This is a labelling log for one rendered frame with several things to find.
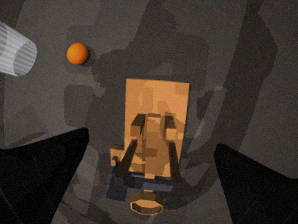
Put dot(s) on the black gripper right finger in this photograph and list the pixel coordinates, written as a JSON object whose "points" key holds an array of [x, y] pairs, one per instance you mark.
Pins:
{"points": [[254, 194]]}

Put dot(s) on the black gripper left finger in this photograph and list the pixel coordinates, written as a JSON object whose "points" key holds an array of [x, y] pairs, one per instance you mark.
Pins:
{"points": [[34, 177]]}

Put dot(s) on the orange ball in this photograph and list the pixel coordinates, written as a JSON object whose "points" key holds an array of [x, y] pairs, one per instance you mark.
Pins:
{"points": [[78, 53]]}

